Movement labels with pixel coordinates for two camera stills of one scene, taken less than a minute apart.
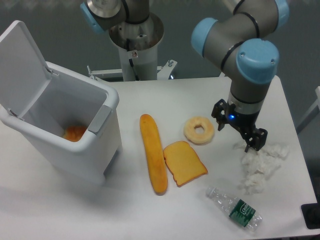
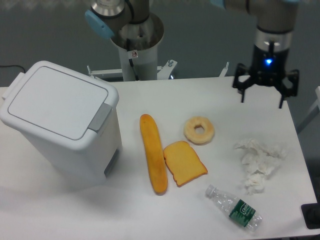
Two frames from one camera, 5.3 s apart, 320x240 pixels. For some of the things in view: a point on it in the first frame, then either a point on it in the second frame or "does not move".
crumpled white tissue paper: x=259 y=165 does not move
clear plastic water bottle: x=237 y=209 does not move
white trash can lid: x=23 y=72 -> x=57 y=104
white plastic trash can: x=60 y=100 does not move
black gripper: x=246 y=122 -> x=268 y=68
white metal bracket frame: x=163 y=72 does not move
